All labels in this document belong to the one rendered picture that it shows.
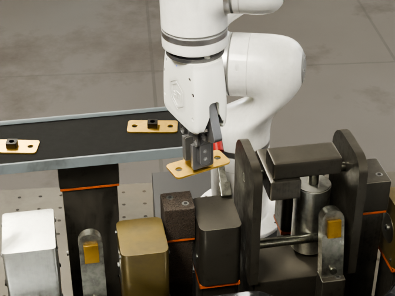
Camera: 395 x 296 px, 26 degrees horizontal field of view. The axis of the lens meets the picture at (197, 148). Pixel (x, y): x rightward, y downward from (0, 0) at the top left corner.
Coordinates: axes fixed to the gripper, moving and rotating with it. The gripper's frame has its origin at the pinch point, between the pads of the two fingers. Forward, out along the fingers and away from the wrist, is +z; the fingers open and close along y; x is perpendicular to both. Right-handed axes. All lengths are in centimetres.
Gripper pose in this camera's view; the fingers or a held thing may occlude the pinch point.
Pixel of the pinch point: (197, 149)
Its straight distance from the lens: 117.3
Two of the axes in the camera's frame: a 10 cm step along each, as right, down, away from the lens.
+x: 8.9, -2.6, 3.8
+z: 0.2, 8.5, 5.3
